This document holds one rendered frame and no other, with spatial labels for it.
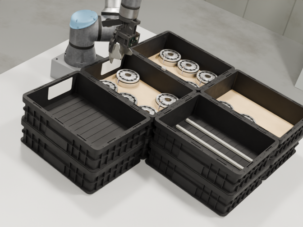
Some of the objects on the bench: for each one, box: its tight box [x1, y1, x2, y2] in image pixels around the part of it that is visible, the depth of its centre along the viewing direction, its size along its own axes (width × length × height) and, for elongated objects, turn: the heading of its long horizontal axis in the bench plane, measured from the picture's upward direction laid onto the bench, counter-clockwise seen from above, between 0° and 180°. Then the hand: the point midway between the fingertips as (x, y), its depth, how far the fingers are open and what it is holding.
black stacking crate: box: [145, 140, 271, 217], centre depth 225 cm, size 40×30×12 cm
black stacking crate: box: [261, 135, 303, 180], centre depth 245 cm, size 40×30×12 cm
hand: (115, 57), depth 230 cm, fingers open, 5 cm apart
